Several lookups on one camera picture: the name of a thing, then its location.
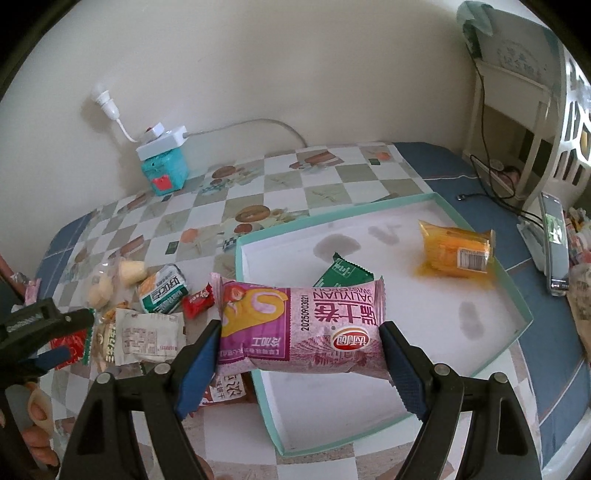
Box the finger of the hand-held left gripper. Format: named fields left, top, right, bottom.
left=0, top=298, right=96, bottom=354
left=9, top=347, right=74, bottom=376

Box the white lattice panel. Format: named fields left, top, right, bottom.
left=554, top=41, right=591, bottom=188

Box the silver remote on stand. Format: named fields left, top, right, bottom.
left=538, top=191, right=571, bottom=296

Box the white tray with teal rim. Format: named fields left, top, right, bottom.
left=235, top=191, right=534, bottom=457

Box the white wall plug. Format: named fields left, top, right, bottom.
left=92, top=88, right=141, bottom=145

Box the white power cable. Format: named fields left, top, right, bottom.
left=182, top=119, right=308, bottom=148

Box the white phone stand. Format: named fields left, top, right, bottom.
left=516, top=215, right=550, bottom=271

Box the pale printed board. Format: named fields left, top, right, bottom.
left=478, top=4, right=566, bottom=95

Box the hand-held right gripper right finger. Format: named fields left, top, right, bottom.
left=379, top=320, right=542, bottom=480

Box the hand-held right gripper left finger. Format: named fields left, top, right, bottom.
left=60, top=318, right=223, bottom=480

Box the dark green snack packet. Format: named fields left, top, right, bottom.
left=313, top=251, right=374, bottom=289

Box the black cable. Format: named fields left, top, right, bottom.
left=456, top=44, right=546, bottom=222

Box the pink snack packet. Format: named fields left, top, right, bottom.
left=210, top=272, right=386, bottom=381

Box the small red candy packet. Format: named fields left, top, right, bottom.
left=182, top=283, right=215, bottom=320

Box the green and white snack packet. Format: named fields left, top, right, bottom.
left=137, top=264, right=191, bottom=315

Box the pile of colourful small containers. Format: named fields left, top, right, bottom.
left=566, top=205, right=591, bottom=268

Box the person's left hand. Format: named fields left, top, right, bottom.
left=21, top=381, right=63, bottom=469

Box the orange snack packet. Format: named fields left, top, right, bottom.
left=418, top=219, right=497, bottom=280

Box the large red snack packet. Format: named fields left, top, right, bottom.
left=48, top=329, right=93, bottom=370

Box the teal box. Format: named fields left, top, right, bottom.
left=139, top=148, right=190, bottom=197

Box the white power strip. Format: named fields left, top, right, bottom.
left=135, top=121, right=188, bottom=160

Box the beige spotted bag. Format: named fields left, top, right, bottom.
left=567, top=265, right=591, bottom=354

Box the checked tablecloth with blue border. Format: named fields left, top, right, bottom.
left=30, top=141, right=591, bottom=480

